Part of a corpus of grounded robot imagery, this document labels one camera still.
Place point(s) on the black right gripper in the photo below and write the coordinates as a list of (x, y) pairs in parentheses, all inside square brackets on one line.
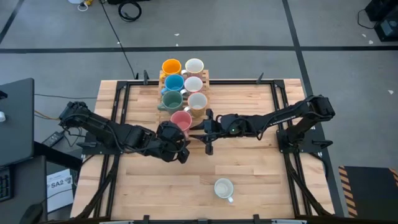
[(214, 129)]

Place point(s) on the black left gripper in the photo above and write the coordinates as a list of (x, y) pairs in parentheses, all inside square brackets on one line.
[(171, 143)]

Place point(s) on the pink faceted mug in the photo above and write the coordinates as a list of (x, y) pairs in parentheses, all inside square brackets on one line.
[(182, 119)]

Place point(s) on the yellow dotted white mug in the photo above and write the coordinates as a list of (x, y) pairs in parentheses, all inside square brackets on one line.
[(197, 101)]

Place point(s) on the green mug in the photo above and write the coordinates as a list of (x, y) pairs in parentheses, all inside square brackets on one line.
[(172, 101)]

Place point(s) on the grey patterned white mug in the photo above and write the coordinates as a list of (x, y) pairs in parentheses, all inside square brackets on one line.
[(193, 84)]

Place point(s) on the red patterned white mug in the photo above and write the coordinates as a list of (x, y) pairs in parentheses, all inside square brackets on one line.
[(194, 66)]

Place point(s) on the orange mug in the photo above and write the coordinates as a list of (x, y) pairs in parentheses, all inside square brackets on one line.
[(171, 67)]

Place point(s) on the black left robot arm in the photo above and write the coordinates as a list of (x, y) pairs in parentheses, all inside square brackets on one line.
[(118, 133)]

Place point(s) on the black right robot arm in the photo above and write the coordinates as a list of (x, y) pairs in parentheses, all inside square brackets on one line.
[(280, 116)]

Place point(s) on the wooden slatted rack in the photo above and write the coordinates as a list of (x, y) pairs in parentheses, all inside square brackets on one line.
[(199, 148)]

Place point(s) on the blue patterned white mug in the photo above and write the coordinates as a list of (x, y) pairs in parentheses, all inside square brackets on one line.
[(223, 188)]

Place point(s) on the black desk bar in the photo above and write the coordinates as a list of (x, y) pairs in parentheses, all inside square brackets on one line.
[(56, 157)]

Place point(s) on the black power adapter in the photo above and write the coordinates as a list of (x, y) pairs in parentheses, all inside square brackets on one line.
[(53, 139)]

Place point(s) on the white SA2 paper sheet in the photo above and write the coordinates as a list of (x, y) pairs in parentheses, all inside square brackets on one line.
[(59, 193)]

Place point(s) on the black chair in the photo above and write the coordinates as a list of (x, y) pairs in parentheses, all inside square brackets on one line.
[(31, 214)]

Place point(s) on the small white object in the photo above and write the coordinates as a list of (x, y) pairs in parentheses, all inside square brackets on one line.
[(2, 116)]

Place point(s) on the black keyboard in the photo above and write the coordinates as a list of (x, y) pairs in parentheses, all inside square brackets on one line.
[(4, 186)]

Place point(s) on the black yellow striped mat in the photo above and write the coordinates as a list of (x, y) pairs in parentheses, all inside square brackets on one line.
[(370, 193)]

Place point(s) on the black equipment case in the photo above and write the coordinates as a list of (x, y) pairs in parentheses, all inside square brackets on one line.
[(379, 9), (387, 29)]

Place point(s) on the black metal table frame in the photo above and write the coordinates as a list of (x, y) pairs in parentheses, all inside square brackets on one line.
[(136, 83)]

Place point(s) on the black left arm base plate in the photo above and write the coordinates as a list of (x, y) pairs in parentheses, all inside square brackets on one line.
[(93, 150)]

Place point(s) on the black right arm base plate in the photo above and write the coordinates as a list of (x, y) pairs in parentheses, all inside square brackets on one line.
[(311, 147)]

